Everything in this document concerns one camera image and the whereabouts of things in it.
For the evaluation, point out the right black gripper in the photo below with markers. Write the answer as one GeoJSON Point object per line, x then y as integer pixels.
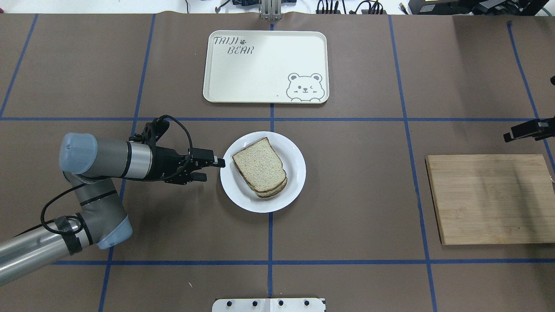
{"type": "Point", "coordinates": [527, 130]}

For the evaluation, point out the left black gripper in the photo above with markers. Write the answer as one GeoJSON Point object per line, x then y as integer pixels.
{"type": "Point", "coordinates": [165, 162]}

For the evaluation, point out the aluminium frame post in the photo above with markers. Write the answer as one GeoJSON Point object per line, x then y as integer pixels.
{"type": "Point", "coordinates": [270, 10]}

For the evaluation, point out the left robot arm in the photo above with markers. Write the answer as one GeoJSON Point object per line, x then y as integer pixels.
{"type": "Point", "coordinates": [91, 212]}

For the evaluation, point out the white round plate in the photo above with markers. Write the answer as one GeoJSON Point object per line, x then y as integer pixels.
{"type": "Point", "coordinates": [294, 164]}

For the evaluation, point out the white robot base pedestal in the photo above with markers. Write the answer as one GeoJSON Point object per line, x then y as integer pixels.
{"type": "Point", "coordinates": [270, 305]}

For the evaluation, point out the bamboo cutting board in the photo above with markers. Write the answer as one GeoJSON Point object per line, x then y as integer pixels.
{"type": "Point", "coordinates": [492, 198]}

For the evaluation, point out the cream bear serving tray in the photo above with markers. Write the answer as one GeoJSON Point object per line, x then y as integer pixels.
{"type": "Point", "coordinates": [266, 66]}

